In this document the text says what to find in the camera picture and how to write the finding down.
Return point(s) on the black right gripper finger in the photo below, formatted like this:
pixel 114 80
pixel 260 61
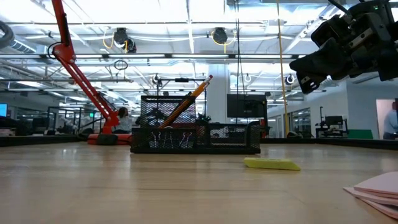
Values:
pixel 308 83
pixel 320 62

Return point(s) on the black mesh desk organizer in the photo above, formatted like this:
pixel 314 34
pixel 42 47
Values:
pixel 192 151

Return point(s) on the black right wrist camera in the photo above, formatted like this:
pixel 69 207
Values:
pixel 329 29

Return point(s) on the blue lit screen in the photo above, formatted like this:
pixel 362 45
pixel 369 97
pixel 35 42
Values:
pixel 3 110

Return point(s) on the black desk with monitor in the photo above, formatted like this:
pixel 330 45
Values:
pixel 333 120

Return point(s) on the yellow pencil with red eraser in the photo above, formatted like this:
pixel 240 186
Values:
pixel 199 89

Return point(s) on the green board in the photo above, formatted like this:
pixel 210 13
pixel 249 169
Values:
pixel 360 134

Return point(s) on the person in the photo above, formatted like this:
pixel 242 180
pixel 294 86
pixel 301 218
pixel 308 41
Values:
pixel 124 123
pixel 391 123

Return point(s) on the black monitor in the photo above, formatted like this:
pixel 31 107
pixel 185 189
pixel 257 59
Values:
pixel 247 105

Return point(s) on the pink sticky note pad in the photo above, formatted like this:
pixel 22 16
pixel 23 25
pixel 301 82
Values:
pixel 385 207
pixel 382 185

